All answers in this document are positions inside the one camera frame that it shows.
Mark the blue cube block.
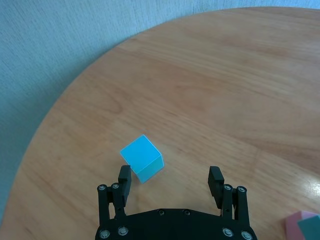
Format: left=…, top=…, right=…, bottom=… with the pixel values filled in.
left=297, top=215, right=320, bottom=240
left=119, top=134, right=165, bottom=185

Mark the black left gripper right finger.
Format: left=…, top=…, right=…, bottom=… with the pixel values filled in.
left=207, top=166, right=251, bottom=222

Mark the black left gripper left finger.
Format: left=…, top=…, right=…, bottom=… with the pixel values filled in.
left=96, top=164, right=133, bottom=221

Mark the pink cube block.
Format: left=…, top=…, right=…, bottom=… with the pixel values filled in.
left=283, top=210, right=320, bottom=240

